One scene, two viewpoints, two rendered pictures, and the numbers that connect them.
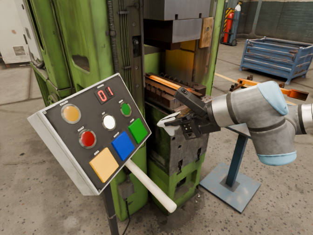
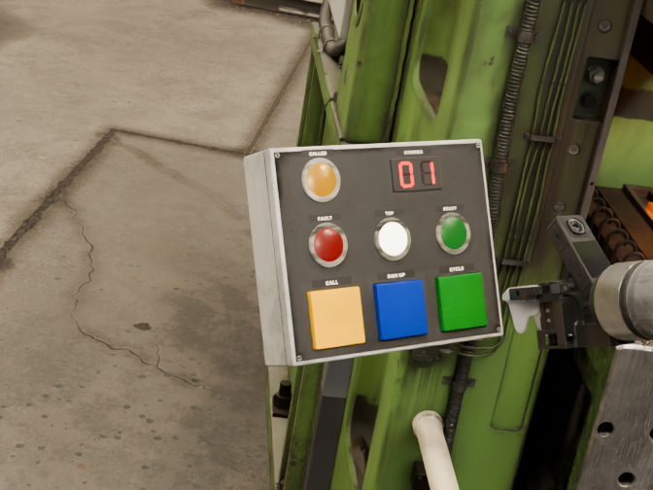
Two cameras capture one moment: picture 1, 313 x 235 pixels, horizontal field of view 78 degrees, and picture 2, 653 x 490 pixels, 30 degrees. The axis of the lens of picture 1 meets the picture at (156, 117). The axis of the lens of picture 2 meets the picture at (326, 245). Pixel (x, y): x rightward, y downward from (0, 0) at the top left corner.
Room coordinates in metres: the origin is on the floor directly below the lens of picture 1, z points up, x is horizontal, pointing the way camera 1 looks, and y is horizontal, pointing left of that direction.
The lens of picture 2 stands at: (-0.79, -0.55, 1.73)
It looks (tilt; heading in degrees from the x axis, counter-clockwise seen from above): 24 degrees down; 31
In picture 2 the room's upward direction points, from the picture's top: 10 degrees clockwise
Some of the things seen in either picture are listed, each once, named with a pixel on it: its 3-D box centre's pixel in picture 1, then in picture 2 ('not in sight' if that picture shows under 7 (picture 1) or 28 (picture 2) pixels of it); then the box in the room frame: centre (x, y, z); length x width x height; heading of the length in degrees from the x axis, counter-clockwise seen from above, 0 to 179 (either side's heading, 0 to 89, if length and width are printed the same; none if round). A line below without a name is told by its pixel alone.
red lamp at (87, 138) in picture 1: (87, 138); (327, 244); (0.45, 0.20, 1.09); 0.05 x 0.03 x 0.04; 130
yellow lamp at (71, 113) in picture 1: (71, 114); (321, 180); (0.47, 0.24, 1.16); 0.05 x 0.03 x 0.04; 130
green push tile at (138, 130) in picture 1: (137, 130); (460, 301); (0.61, 0.07, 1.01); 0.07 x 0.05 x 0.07; 154
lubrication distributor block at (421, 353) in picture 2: not in sight; (432, 336); (0.85, 0.22, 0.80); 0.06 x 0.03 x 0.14; 130
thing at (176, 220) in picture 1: (178, 207); not in sight; (0.96, -0.18, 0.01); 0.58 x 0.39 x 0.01; 130
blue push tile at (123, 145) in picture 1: (122, 145); (399, 309); (0.52, 0.12, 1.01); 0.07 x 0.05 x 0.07; 154
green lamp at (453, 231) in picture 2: (125, 109); (453, 233); (0.63, 0.11, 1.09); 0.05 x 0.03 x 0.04; 130
